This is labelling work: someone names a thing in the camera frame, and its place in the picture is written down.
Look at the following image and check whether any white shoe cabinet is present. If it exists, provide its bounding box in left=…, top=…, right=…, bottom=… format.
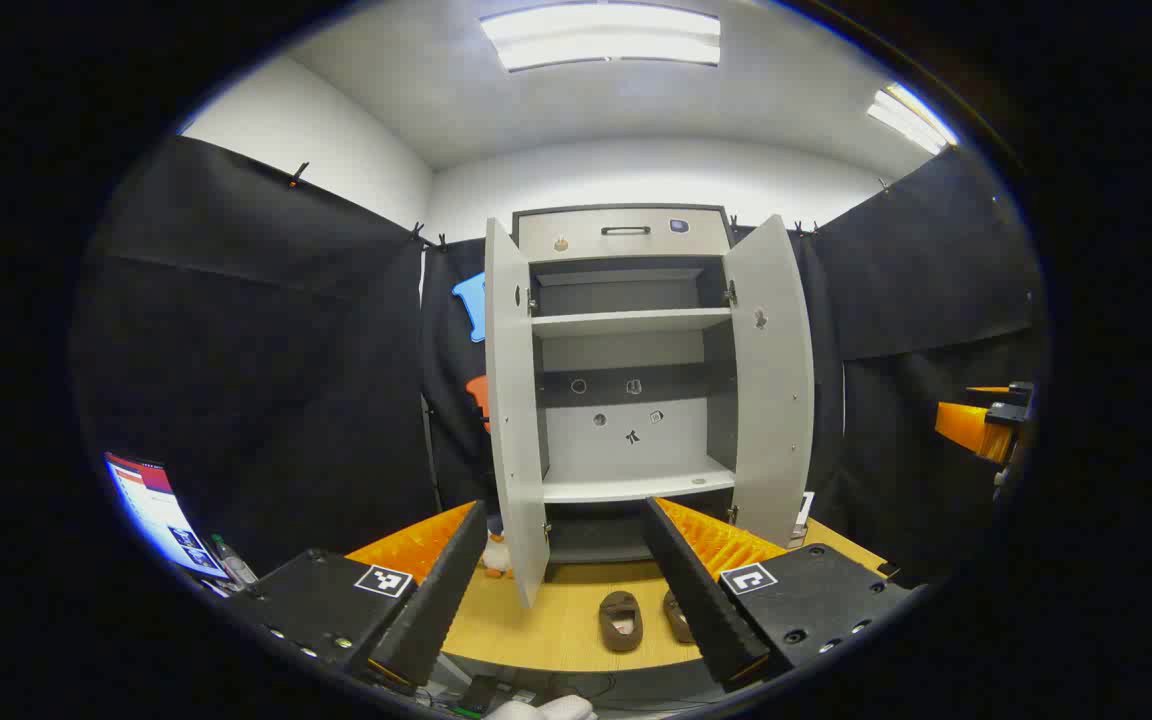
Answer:
left=511, top=204, right=742, bottom=566

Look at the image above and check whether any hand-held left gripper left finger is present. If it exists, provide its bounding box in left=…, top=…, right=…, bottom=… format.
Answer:
left=226, top=498, right=489, bottom=693

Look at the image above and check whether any small ceiling light panel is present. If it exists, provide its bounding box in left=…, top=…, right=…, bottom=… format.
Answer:
left=866, top=82, right=959, bottom=156

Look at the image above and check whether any large ceiling light panel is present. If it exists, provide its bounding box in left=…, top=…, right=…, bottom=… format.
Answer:
left=479, top=3, right=722, bottom=73

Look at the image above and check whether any clear plastic bottle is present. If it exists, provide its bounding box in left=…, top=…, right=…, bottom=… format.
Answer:
left=211, top=535, right=259, bottom=586

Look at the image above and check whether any cabinet drawer with black handle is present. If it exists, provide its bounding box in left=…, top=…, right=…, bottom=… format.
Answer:
left=518, top=208, right=732, bottom=263

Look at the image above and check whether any black backdrop cloth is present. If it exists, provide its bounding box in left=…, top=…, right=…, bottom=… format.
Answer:
left=71, top=135, right=1047, bottom=591

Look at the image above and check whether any laptop screen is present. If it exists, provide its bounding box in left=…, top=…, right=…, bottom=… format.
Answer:
left=104, top=452, right=229, bottom=579

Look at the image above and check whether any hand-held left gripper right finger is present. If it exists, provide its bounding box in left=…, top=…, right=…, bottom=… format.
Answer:
left=641, top=495, right=912, bottom=693

